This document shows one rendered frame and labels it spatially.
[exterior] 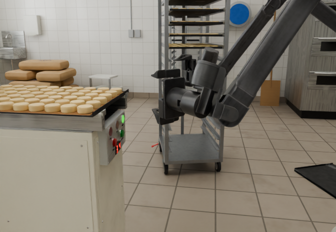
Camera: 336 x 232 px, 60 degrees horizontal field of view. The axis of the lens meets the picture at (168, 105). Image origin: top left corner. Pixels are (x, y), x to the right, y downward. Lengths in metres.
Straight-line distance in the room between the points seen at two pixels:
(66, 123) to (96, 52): 4.58
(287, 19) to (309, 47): 3.57
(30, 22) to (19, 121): 4.96
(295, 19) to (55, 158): 0.83
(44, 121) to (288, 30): 0.78
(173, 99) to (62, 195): 0.60
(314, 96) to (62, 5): 4.41
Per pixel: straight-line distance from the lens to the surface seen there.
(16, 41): 6.31
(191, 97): 0.66
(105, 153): 1.05
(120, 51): 5.41
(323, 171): 2.85
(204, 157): 2.48
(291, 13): 0.74
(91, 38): 5.58
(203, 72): 0.66
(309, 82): 4.33
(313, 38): 4.29
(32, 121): 1.08
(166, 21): 2.18
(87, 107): 0.96
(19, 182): 1.18
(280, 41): 0.72
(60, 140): 1.04
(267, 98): 5.03
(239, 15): 5.01
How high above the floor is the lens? 1.15
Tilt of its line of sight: 14 degrees down
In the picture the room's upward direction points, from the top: straight up
